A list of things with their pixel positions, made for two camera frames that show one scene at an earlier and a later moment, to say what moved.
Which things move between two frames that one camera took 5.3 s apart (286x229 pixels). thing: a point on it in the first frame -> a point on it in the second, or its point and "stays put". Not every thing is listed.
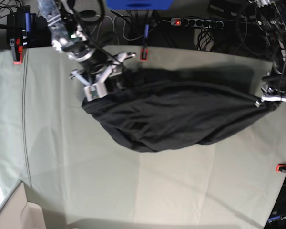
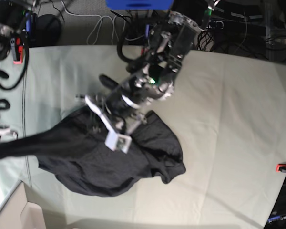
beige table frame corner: (16, 212) stays put
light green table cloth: (83, 176) stays put
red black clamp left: (17, 50) stays put
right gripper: (278, 83) -> (98, 103)
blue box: (139, 5) stays put
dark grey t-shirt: (164, 115) -> (74, 150)
